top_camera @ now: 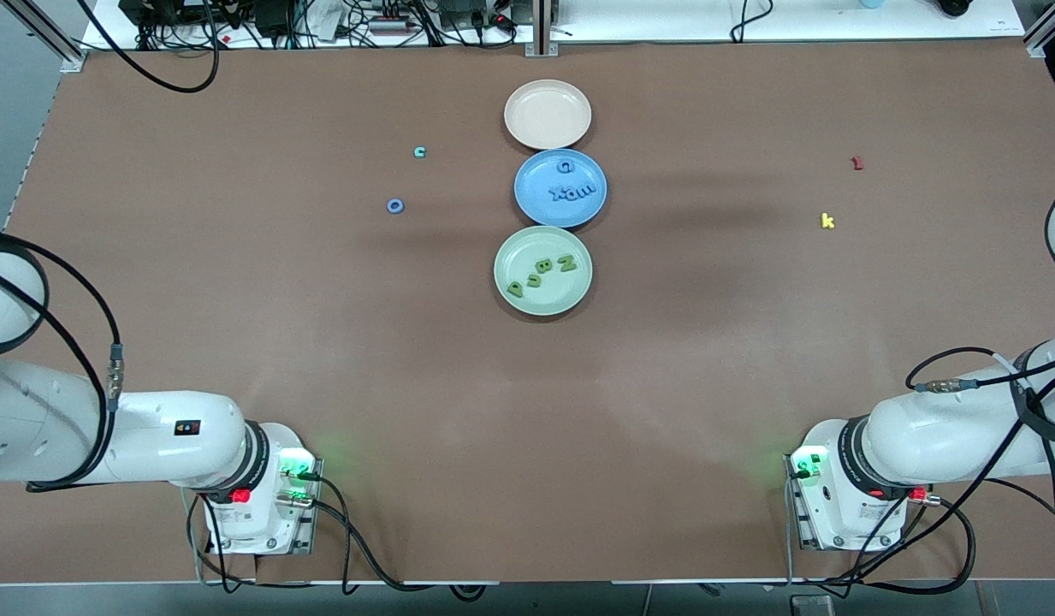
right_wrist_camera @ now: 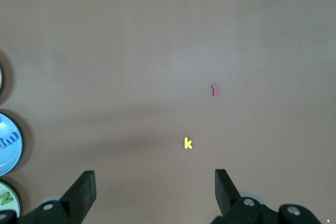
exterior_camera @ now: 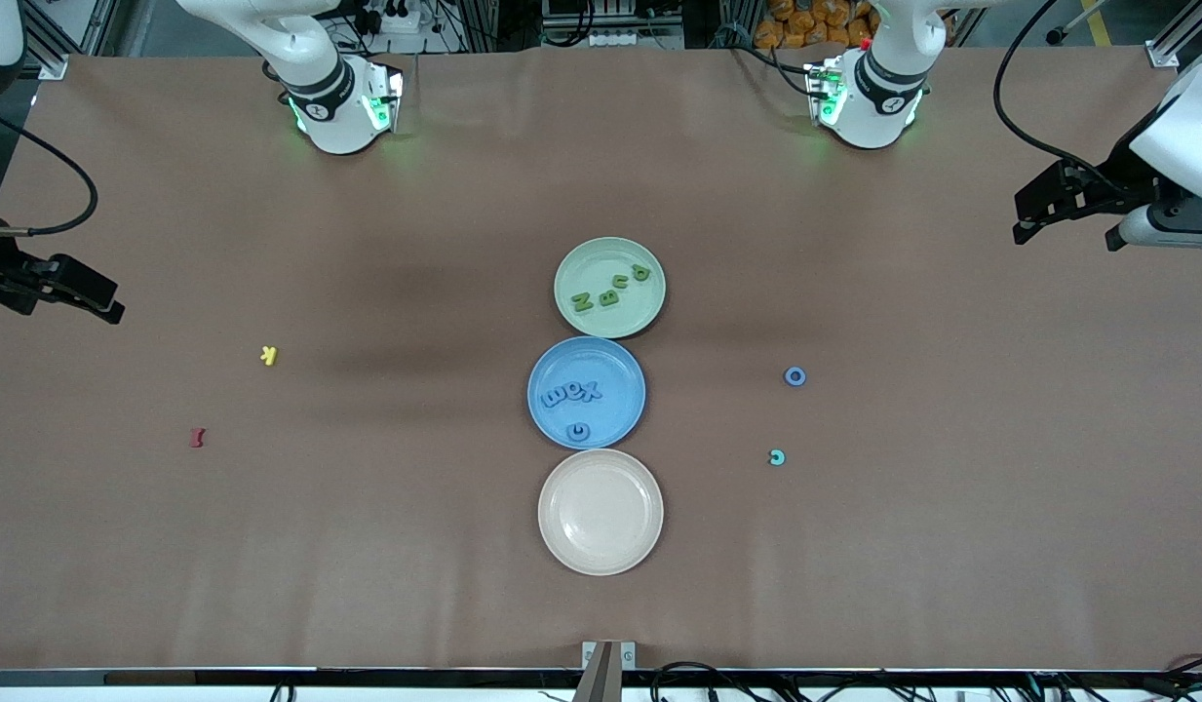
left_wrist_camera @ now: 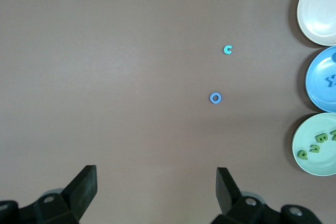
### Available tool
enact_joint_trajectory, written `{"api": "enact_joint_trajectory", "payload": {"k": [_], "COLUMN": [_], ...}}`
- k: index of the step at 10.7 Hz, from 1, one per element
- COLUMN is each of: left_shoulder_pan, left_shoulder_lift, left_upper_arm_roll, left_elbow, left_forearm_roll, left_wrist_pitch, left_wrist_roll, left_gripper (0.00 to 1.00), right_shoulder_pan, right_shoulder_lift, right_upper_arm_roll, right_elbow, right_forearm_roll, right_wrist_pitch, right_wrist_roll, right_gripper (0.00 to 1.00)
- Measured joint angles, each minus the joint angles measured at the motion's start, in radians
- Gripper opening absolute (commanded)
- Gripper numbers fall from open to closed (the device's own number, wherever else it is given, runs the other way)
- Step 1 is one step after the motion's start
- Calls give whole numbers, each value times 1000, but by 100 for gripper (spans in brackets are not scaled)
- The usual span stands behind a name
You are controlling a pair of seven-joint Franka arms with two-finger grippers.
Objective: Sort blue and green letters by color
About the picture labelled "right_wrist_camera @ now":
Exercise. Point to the beige plate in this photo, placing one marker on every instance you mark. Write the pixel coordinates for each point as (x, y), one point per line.
(0, 77)

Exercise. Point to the yellow letter k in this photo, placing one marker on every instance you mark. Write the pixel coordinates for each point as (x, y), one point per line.
(187, 143)

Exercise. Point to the brown table cover sheet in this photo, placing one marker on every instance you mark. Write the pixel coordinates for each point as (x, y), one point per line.
(157, 51)

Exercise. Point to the green letter N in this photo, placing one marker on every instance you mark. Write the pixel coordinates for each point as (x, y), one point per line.
(5, 199)

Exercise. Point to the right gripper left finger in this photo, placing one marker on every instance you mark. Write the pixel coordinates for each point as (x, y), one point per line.
(81, 192)

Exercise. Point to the green plate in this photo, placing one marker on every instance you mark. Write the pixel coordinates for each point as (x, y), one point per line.
(14, 203)

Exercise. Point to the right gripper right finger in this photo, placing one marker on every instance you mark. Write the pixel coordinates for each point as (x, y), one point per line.
(227, 195)

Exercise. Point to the blue letter E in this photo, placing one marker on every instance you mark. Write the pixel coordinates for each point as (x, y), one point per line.
(13, 137)

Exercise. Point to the red letter I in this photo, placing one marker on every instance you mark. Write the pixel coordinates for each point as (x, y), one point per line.
(215, 90)

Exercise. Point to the blue plate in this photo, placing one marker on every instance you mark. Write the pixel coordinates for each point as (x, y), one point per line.
(10, 161)

